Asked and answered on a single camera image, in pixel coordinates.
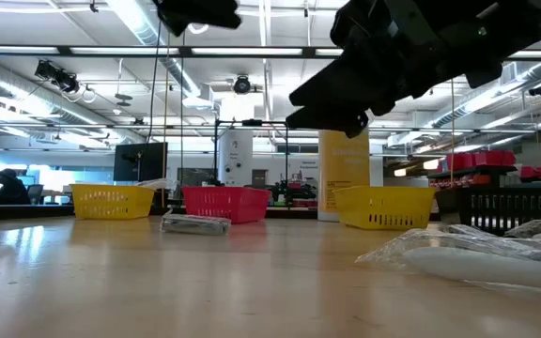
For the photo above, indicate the black shelf rack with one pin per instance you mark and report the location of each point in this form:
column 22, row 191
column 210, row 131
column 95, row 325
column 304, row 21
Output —
column 458, row 173

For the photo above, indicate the silver corrugated air duct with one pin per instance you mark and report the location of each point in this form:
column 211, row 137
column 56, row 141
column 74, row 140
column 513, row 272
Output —
column 26, row 94

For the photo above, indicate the grey office chair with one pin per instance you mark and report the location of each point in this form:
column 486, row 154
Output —
column 35, row 193

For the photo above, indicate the red plastic basket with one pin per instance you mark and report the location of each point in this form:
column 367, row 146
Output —
column 226, row 204

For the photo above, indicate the black ceiling beam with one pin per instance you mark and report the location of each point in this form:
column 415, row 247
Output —
column 310, row 51

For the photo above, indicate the white yellow-label wipes canister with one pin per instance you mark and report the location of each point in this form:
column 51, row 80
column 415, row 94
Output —
column 343, row 164

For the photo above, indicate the black monitor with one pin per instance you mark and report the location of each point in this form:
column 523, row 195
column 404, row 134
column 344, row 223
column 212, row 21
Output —
column 132, row 164

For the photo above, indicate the black plastic basket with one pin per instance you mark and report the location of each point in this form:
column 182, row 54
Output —
column 500, row 206

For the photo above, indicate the background robot station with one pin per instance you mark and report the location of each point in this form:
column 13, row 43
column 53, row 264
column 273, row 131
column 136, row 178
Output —
column 294, row 192

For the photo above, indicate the person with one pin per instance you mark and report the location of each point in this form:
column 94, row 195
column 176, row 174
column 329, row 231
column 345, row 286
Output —
column 12, row 192

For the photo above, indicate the black ceiling spotlight cluster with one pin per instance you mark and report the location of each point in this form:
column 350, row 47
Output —
column 57, row 75

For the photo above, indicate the black ceiling camera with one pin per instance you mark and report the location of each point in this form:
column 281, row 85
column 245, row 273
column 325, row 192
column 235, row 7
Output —
column 242, row 85

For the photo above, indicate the yellow plastic basket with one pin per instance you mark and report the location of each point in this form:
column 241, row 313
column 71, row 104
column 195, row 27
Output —
column 111, row 202
column 383, row 204

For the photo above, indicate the white round pillar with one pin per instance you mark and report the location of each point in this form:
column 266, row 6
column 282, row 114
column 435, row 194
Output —
column 235, row 159

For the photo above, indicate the long ceiling light strip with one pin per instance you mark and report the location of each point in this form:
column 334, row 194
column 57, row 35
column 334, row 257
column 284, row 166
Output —
column 531, row 53
column 247, row 51

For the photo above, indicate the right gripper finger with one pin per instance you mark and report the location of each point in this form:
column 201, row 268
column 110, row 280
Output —
column 327, row 122
column 336, row 89

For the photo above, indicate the red storage bin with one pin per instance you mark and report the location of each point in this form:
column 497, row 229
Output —
column 532, row 173
column 486, row 158
column 507, row 158
column 454, row 162

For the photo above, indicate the clear wrapped white toothbrush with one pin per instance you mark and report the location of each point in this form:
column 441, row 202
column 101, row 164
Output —
column 486, row 267
column 540, row 226

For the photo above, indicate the black aluminium table frame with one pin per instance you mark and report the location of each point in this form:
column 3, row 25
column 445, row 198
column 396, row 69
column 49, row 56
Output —
column 17, row 211

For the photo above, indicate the smooth silver air duct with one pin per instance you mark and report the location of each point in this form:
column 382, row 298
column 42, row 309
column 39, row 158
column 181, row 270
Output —
column 143, row 28

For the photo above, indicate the clear grey packet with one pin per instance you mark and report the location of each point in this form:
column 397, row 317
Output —
column 195, row 224
column 158, row 183

